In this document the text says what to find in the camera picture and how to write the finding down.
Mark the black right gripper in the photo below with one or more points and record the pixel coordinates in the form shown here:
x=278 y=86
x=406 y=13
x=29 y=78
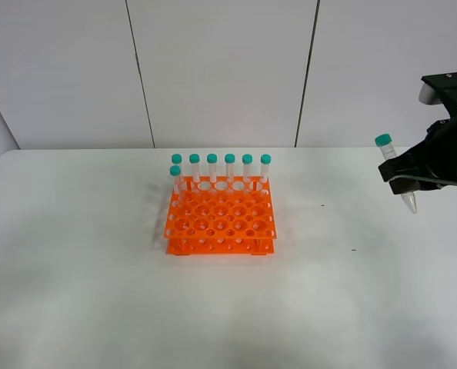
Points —
x=410 y=171

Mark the teal-capped test tube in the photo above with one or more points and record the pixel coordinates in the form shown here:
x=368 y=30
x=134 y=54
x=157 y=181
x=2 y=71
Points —
x=384 y=143

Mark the orange test tube rack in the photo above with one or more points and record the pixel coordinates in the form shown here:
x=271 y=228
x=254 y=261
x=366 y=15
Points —
x=221 y=218

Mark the second row left tube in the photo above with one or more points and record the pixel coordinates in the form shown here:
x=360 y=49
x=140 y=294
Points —
x=176 y=174

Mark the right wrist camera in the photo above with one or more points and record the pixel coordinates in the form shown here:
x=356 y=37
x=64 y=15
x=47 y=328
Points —
x=440 y=89

